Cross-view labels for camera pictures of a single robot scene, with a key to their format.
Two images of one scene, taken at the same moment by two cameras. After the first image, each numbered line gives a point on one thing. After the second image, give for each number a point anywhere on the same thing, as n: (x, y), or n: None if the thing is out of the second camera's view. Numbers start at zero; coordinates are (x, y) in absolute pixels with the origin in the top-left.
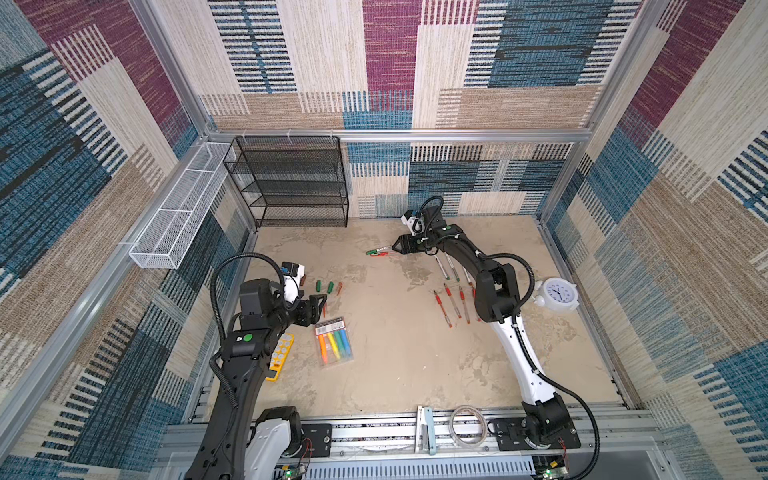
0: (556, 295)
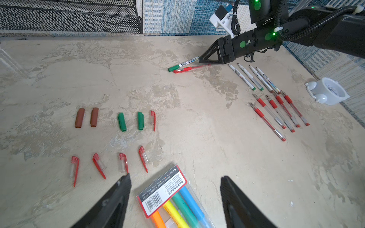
0: (328, 91)
